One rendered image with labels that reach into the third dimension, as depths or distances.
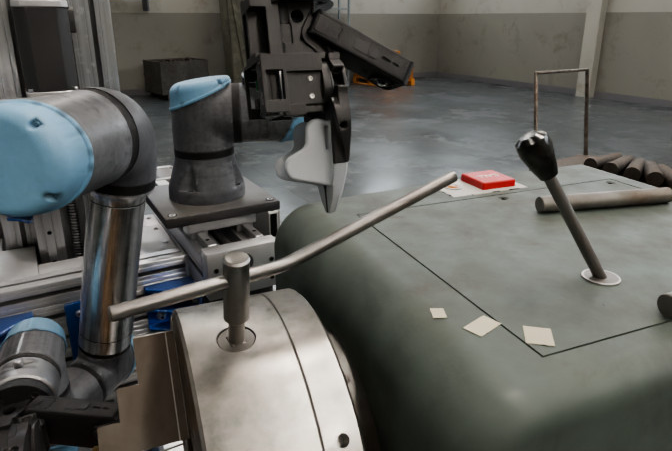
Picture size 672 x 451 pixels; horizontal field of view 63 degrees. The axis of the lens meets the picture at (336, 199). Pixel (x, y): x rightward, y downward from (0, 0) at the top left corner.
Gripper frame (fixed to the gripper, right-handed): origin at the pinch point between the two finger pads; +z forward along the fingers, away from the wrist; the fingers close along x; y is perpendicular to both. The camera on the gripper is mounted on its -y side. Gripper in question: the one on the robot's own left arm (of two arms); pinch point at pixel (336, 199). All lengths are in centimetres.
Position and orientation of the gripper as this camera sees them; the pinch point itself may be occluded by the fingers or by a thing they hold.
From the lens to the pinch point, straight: 54.7
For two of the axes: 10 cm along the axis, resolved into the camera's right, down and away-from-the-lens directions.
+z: 1.0, 9.9, 0.8
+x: 3.7, 0.4, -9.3
